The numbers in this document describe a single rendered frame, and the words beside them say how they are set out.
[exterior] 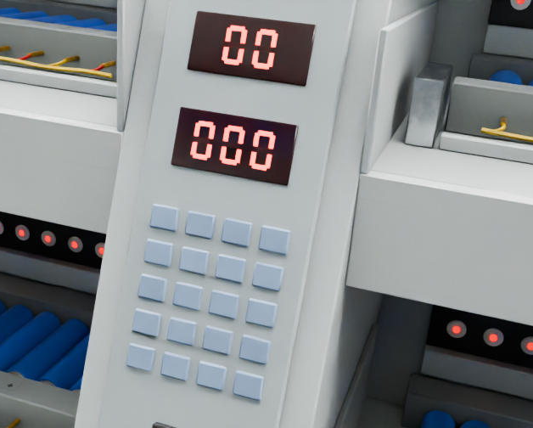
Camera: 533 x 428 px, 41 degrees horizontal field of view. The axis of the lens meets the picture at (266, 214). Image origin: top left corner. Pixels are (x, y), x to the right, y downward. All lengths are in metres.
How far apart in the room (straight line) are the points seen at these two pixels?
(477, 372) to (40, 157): 0.27
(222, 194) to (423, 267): 0.08
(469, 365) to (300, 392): 0.18
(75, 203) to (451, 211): 0.15
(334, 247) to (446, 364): 0.19
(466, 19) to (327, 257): 0.25
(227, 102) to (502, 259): 0.11
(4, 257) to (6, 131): 0.22
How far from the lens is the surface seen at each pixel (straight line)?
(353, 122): 0.26
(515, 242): 0.26
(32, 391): 0.40
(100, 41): 0.37
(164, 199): 0.27
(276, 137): 0.26
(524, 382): 0.43
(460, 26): 0.46
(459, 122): 0.32
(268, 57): 0.26
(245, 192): 0.26
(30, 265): 0.51
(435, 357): 0.43
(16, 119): 0.31
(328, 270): 0.26
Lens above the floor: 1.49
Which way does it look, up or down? 3 degrees down
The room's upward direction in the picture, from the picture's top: 10 degrees clockwise
